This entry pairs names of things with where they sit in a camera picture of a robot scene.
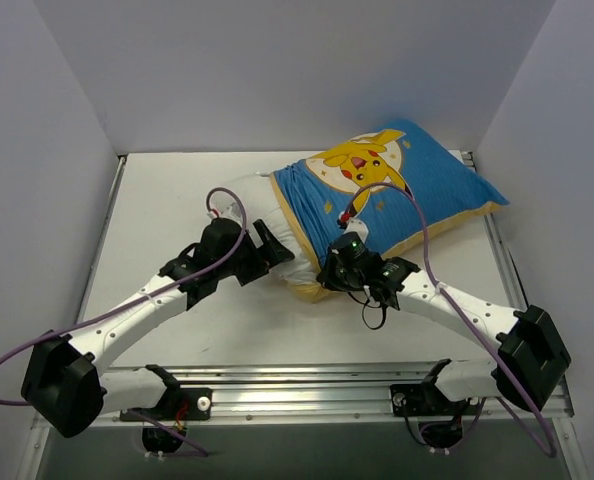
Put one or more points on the blue Pikachu pillowcase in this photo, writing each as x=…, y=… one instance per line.
x=398, y=180

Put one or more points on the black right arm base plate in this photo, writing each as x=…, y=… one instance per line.
x=414, y=400

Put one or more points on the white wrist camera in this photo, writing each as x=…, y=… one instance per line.
x=350, y=224
x=229, y=210

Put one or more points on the aluminium right side rail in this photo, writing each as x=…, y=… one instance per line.
x=488, y=270

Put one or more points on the aluminium rail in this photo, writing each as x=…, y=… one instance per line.
x=115, y=186
x=488, y=270

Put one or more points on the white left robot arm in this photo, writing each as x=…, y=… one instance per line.
x=68, y=380

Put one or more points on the aluminium front rail frame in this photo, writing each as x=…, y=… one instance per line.
x=296, y=394

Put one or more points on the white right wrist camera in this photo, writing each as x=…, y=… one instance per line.
x=350, y=224

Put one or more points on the aluminium left side rail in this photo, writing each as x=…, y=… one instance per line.
x=115, y=186

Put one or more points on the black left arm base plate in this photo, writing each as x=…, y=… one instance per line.
x=183, y=404

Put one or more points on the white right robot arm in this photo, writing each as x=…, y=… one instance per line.
x=528, y=357

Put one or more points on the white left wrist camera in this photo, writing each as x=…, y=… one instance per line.
x=229, y=210

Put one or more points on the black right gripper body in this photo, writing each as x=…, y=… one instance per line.
x=328, y=273

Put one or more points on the white pillow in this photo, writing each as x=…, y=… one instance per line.
x=257, y=195

